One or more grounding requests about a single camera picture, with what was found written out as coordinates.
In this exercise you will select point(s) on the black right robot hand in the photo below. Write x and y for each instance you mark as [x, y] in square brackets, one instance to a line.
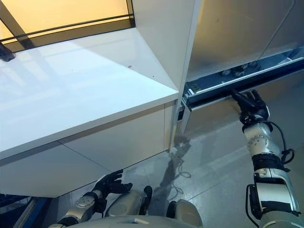
[251, 104]

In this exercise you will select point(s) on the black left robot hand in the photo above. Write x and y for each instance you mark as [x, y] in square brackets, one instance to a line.
[109, 185]

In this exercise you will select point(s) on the white fridge drawer steel front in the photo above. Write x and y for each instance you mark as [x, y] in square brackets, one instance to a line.
[213, 111]

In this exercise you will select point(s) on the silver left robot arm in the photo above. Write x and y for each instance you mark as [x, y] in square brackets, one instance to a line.
[83, 202]

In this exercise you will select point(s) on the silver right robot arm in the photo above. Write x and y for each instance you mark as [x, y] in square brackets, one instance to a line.
[259, 140]

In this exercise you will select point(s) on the stainless steel fridge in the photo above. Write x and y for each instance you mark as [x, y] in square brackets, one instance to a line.
[237, 31]

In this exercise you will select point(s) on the grey robot torso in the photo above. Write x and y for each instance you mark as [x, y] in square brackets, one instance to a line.
[118, 224]

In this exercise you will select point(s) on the right robot leg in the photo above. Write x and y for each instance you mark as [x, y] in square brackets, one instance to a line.
[187, 211]

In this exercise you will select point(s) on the dark blue object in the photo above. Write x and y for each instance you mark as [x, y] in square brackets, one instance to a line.
[14, 209]

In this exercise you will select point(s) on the tall white cabinet panel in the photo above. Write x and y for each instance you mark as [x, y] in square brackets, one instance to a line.
[161, 35]

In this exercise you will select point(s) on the black framed lit window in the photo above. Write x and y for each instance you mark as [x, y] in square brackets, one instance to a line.
[59, 14]

